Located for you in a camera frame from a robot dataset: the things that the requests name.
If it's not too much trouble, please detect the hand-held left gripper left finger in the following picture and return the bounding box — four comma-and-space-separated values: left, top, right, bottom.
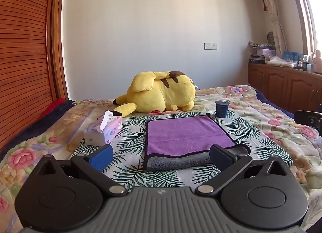
33, 144, 128, 197

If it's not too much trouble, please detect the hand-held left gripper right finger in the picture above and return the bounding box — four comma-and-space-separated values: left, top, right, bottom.
197, 144, 291, 196

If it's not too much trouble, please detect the purple and grey towel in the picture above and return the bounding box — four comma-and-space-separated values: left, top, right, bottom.
144, 115, 251, 171

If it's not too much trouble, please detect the pink tissue box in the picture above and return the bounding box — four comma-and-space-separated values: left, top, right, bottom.
84, 110, 123, 146

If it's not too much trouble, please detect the leaf print cloth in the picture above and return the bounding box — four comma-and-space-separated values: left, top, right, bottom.
72, 111, 293, 193

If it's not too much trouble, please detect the wooden cabinet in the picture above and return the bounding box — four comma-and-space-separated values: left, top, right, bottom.
248, 62, 322, 113

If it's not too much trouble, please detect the dark blue cup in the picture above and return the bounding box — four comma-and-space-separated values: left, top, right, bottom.
216, 100, 230, 118

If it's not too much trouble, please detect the beige plastic jug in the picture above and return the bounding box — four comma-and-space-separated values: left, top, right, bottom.
312, 49, 322, 74

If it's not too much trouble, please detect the clear plastic bag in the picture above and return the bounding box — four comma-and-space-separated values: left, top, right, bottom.
267, 56, 298, 68

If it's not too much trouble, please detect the blue printed box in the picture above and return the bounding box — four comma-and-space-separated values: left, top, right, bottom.
282, 51, 299, 61

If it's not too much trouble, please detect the red cloth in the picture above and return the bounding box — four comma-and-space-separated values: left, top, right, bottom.
40, 98, 65, 118

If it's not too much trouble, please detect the dark blue blanket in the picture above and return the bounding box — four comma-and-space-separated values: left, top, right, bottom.
0, 100, 76, 159

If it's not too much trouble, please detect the stack of books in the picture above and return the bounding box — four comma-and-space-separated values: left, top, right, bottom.
249, 54, 266, 64

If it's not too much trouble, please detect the pale patterned box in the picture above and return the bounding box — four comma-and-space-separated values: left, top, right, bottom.
252, 48, 276, 56

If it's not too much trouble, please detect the yellow plush toy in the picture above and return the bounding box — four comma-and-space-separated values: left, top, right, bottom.
112, 71, 197, 117

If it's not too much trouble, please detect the folded patterned cloth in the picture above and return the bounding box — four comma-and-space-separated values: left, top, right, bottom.
249, 41, 273, 48

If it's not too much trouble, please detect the beige patterned curtain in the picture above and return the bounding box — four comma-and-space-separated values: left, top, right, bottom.
252, 0, 288, 59

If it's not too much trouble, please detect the wooden framed window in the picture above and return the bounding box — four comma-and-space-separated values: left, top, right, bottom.
289, 0, 322, 60

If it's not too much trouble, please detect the wooden louvered wardrobe door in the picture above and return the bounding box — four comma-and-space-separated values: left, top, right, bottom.
0, 0, 69, 153

